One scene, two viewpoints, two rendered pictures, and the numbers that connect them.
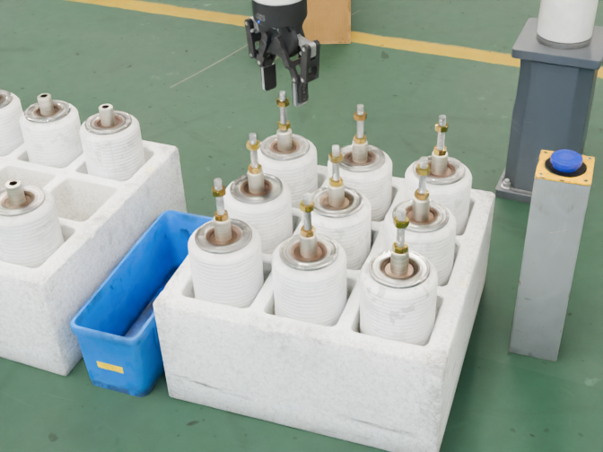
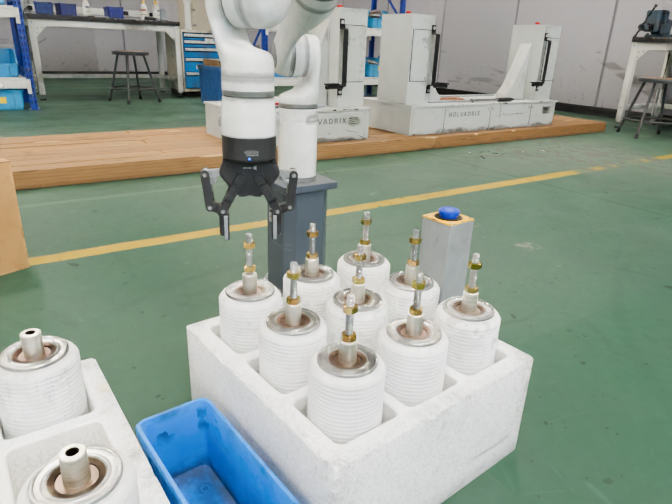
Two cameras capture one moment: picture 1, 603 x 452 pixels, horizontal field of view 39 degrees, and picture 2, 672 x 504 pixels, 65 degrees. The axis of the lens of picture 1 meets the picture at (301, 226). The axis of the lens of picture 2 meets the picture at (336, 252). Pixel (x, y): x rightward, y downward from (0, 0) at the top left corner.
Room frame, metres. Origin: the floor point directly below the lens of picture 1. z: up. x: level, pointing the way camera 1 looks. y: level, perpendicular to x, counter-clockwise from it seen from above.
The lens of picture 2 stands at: (0.65, 0.60, 0.61)
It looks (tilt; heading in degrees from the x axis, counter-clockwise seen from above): 22 degrees down; 300
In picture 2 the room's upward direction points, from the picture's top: 2 degrees clockwise
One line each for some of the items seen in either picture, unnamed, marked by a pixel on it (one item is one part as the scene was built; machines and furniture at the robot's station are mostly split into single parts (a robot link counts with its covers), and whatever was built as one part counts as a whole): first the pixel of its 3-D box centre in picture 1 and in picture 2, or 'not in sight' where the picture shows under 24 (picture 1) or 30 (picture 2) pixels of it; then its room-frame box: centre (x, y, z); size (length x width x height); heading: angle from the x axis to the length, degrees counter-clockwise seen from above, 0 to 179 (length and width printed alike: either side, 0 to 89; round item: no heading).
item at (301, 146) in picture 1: (284, 147); (250, 290); (1.13, 0.02, 0.25); 0.08 x 0.08 x 0.01
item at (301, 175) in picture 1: (287, 196); (251, 341); (1.13, 0.02, 0.16); 0.10 x 0.10 x 0.18
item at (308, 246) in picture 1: (308, 244); (414, 323); (0.87, -0.01, 0.26); 0.02 x 0.02 x 0.03
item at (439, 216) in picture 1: (420, 215); (411, 281); (0.94, -0.16, 0.25); 0.08 x 0.08 x 0.01
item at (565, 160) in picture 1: (565, 162); (448, 214); (0.95, -0.35, 0.32); 0.04 x 0.04 x 0.02
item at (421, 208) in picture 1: (421, 207); (411, 274); (0.94, -0.16, 0.26); 0.02 x 0.02 x 0.03
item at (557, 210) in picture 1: (548, 261); (439, 291); (0.95, -0.35, 0.16); 0.07 x 0.07 x 0.31; 70
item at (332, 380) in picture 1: (336, 291); (352, 388); (0.98, -0.05, 0.09); 0.39 x 0.39 x 0.18; 70
